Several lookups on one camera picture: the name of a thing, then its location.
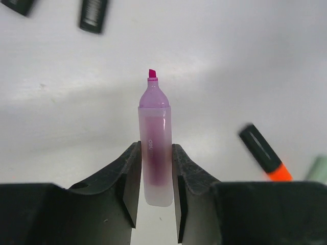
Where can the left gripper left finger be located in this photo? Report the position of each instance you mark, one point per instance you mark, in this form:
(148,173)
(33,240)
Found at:
(101,209)

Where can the black highlighter green cap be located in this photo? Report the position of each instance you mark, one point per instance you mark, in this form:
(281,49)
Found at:
(22,7)

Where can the black highlighter orange cap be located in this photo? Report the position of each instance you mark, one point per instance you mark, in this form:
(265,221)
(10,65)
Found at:
(264,154)

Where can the pastel green highlighter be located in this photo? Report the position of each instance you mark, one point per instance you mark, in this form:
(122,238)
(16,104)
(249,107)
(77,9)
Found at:
(317,171)

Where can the pastel purple highlighter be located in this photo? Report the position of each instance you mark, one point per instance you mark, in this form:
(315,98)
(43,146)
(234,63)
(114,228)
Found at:
(155,127)

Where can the black highlighter blue cap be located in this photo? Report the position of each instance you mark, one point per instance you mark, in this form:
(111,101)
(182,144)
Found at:
(92,15)

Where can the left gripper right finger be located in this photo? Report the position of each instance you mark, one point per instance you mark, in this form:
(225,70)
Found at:
(212,212)

